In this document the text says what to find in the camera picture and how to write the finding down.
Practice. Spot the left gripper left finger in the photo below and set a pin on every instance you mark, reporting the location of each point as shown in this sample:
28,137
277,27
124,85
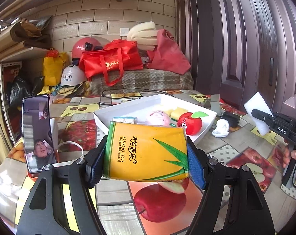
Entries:
45,209

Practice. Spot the red plush apple toy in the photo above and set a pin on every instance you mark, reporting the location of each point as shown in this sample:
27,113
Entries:
191,122

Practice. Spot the yellow bamboo tissue pack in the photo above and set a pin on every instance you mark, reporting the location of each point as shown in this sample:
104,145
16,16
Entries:
145,153

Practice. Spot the pale yellow sponge block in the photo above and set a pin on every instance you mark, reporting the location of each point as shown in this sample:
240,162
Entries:
176,113

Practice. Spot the yellow green scouring sponge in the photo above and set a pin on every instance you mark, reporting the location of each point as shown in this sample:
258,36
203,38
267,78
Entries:
169,112

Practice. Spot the blue tissue pack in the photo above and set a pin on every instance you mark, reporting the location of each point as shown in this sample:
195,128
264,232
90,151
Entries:
122,119

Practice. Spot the pink plush pig toy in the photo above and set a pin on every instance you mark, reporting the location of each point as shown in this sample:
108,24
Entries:
159,118

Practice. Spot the black rectangular box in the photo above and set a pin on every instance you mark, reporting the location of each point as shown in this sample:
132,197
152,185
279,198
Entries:
232,119

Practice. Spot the smartphone on stand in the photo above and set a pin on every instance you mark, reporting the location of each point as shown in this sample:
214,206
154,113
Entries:
37,137

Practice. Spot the white rolled sock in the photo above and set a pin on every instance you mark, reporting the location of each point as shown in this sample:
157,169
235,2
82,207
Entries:
222,129

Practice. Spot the white small carton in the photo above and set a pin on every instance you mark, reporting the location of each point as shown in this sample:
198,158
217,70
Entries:
54,132

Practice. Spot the fruit print tablecloth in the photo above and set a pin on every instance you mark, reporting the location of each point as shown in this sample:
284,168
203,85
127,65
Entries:
232,188

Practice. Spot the black plastic bag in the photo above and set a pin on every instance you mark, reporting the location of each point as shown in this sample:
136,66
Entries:
22,88

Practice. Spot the white cardboard box tray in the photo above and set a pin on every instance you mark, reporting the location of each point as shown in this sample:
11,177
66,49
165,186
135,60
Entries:
154,110

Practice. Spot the white helmet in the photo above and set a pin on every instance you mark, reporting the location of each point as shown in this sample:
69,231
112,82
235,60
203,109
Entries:
72,76

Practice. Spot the dark red nonwoven bag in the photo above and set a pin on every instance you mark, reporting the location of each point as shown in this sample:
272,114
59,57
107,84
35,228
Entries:
167,55

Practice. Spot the yellow shopping bag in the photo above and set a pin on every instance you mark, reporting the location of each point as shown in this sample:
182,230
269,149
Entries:
53,65

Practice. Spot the red helmet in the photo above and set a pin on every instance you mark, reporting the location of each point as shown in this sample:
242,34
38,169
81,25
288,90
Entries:
84,45

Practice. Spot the red tote bag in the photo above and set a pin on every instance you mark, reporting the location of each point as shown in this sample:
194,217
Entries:
115,58

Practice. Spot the cream foam roll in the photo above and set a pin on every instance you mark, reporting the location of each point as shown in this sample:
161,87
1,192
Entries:
145,36

